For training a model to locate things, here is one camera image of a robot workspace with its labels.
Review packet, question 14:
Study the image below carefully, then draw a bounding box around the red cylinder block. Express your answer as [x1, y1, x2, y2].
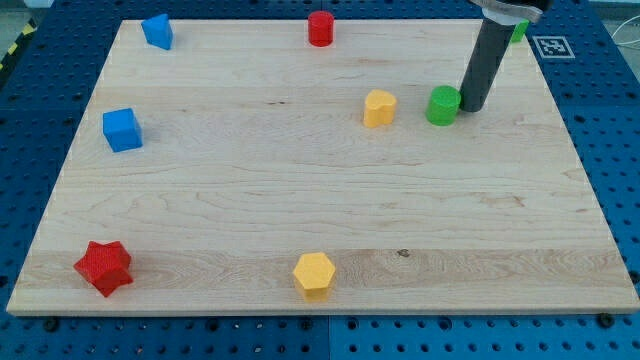
[307, 10, 335, 47]

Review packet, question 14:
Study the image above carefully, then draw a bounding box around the red star block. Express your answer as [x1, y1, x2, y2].
[73, 241, 134, 298]

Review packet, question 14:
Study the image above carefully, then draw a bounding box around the wooden board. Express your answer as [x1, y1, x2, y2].
[7, 20, 639, 317]

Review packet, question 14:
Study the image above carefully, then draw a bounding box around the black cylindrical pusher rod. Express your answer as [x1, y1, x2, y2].
[459, 18, 515, 113]

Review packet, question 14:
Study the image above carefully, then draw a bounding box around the fiducial marker tag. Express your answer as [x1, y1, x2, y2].
[532, 36, 575, 59]

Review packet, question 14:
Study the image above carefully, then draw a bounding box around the yellow hexagon block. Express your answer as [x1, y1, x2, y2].
[292, 252, 336, 303]

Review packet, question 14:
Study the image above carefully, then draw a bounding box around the blue triangular block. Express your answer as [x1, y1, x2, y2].
[141, 13, 173, 50]

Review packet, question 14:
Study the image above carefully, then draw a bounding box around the yellow black hazard tape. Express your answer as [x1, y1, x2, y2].
[1, 18, 38, 75]

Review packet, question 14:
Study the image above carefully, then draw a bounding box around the green star block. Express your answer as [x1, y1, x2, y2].
[510, 20, 529, 43]

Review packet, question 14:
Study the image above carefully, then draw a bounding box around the yellow heart block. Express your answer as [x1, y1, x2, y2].
[363, 89, 397, 128]

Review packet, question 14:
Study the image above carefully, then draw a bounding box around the white cable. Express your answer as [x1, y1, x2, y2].
[610, 13, 640, 51]

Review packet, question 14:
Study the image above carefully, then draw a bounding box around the green cylinder block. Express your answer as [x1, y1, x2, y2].
[425, 85, 461, 126]

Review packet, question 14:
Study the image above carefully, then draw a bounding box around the blue cube block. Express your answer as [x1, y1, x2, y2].
[102, 108, 143, 152]

